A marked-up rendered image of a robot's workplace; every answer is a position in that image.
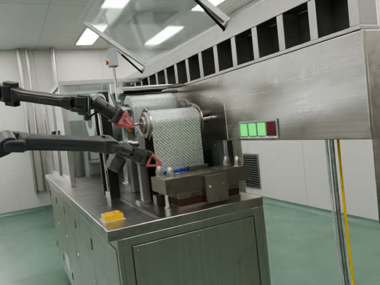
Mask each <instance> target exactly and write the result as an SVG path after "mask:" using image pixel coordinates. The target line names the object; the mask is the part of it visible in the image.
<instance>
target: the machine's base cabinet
mask: <svg viewBox="0 0 380 285"><path fill-rule="evenodd" d="M50 195H51V199H52V204H53V213H54V222H55V230H56V235H57V246H58V252H59V257H60V259H61V262H62V264H63V266H64V269H65V271H66V273H67V275H68V278H69V280H70V282H71V284H72V285H271V279H270V268H269V256H268V250H267V239H266V228H265V217H264V207H263V206H259V207H256V208H251V209H247V210H242V211H237V212H234V213H230V214H225V215H221V216H217V217H213V218H209V219H204V220H201V221H196V222H192V223H187V224H183V225H180V226H175V227H170V228H166V229H163V230H158V231H154V232H149V233H146V234H142V235H137V236H133V237H128V238H125V239H120V240H116V241H111V242H108V241H107V240H106V239H105V238H104V237H103V236H102V235H101V234H100V233H99V232H98V231H97V230H96V229H95V228H94V227H93V226H92V225H91V224H90V223H89V222H88V221H87V220H86V219H85V218H84V217H83V216H82V215H81V214H80V213H79V212H78V211H77V210H76V209H75V208H74V207H73V206H72V205H71V204H70V203H69V202H68V201H67V200H66V199H65V198H64V197H63V196H62V195H61V194H60V193H59V192H58V191H57V190H56V189H55V188H54V187H53V186H52V185H51V184H50Z"/></svg>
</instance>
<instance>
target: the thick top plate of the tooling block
mask: <svg viewBox="0 0 380 285"><path fill-rule="evenodd" d="M234 165H235V164H234V163H231V164H230V165H225V166H224V165H218V166H212V167H209V168H205V169H199V170H192V171H182V172H175V173H174V175H175V178H171V179H166V178H167V176H166V174H165V175H164V176H161V177H156V176H152V177H151V181H152V191H155V192H158V193H161V194H163V195H166V196H167V195H173V194H176V193H182V192H187V191H192V190H196V189H202V188H204V181H203V176H205V175H211V174H217V173H222V172H226V175H227V183H233V182H239V181H242V180H248V179H251V178H252V176H251V166H250V165H242V166H238V167H235V166H234Z"/></svg>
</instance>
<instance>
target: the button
mask: <svg viewBox="0 0 380 285"><path fill-rule="evenodd" d="M101 216H102V219H103V220H104V221H105V222H108V221H113V220H117V219H122V218H123V213H122V212H121V211H119V210H115V211H110V212H106V213H102V214H101Z"/></svg>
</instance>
